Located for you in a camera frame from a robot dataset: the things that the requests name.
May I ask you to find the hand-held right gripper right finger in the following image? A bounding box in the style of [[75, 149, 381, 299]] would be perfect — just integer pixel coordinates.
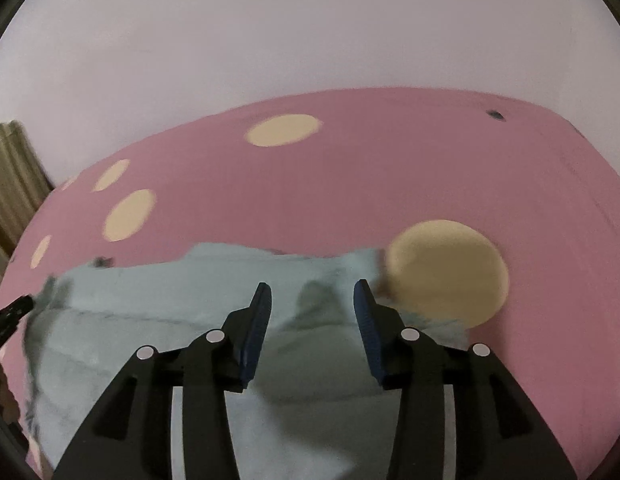
[[353, 278, 579, 480]]

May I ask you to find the striped cloth headboard cover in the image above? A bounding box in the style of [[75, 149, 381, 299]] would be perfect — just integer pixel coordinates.
[[0, 120, 56, 262]]

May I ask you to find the pink dotted bed sheet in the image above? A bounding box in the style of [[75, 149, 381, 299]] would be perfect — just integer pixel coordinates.
[[0, 87, 620, 480]]

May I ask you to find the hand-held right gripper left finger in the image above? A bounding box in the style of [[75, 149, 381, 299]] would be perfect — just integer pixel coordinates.
[[52, 282, 273, 480]]

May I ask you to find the light blue puffer jacket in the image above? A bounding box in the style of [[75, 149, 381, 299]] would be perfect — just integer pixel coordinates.
[[22, 242, 472, 480]]

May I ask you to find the person's left hand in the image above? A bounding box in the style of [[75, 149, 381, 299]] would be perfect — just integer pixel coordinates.
[[0, 358, 22, 427]]

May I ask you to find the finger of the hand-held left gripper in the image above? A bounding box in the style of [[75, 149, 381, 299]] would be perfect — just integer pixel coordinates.
[[0, 294, 35, 359]]

